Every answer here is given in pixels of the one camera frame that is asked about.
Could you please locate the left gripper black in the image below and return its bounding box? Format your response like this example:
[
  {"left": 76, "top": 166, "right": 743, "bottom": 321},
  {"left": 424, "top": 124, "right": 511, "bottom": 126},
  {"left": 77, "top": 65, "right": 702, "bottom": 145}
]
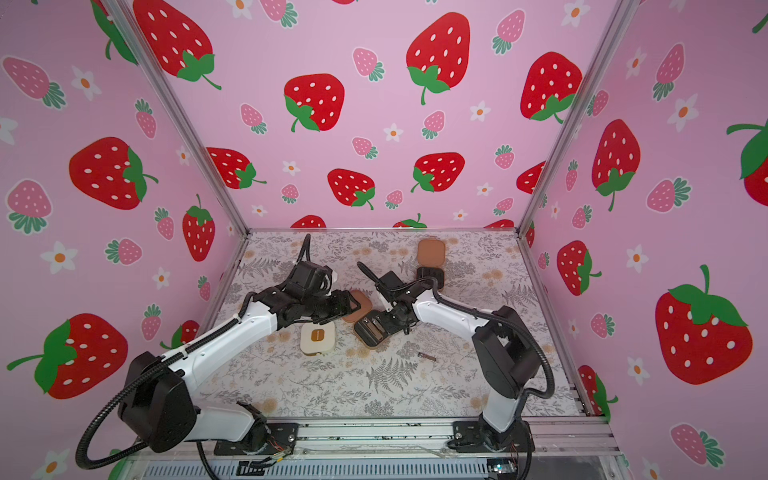
[{"left": 301, "top": 289, "right": 362, "bottom": 323}]

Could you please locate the light brown nail clipper case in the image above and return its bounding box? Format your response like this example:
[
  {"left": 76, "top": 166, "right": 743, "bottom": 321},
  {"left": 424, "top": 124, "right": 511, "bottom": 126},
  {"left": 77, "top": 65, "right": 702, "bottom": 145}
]
[{"left": 342, "top": 290, "right": 391, "bottom": 349}]

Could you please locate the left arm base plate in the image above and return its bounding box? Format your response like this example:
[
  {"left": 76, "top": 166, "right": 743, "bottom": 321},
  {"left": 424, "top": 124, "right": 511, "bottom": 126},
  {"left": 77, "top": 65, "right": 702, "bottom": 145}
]
[{"left": 214, "top": 422, "right": 299, "bottom": 456}]

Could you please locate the dark brown nail clipper case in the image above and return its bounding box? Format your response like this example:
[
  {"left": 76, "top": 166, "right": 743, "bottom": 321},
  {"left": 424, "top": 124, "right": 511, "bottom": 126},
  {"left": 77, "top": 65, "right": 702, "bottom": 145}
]
[{"left": 416, "top": 238, "right": 446, "bottom": 290}]

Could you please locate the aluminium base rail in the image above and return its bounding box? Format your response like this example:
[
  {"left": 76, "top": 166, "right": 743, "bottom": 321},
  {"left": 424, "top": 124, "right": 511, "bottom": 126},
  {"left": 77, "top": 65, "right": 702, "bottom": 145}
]
[{"left": 128, "top": 416, "right": 622, "bottom": 460}]

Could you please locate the cream nail clipper case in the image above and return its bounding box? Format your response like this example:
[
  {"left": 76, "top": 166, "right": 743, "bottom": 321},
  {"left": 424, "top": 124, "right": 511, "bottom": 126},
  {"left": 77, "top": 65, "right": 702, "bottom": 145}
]
[{"left": 300, "top": 322, "right": 336, "bottom": 356}]

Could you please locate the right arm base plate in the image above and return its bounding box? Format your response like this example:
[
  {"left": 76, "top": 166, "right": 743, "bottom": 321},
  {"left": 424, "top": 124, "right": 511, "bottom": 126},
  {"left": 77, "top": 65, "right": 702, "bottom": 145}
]
[{"left": 446, "top": 419, "right": 535, "bottom": 454}]

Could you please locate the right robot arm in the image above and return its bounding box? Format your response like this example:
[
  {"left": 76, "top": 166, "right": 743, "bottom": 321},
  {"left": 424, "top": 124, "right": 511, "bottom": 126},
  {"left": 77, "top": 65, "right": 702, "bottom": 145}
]
[{"left": 366, "top": 272, "right": 556, "bottom": 453}]

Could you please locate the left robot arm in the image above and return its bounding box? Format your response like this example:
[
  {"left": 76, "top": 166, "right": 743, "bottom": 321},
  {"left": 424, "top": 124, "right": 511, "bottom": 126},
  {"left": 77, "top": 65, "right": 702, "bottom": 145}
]
[{"left": 75, "top": 261, "right": 361, "bottom": 470}]

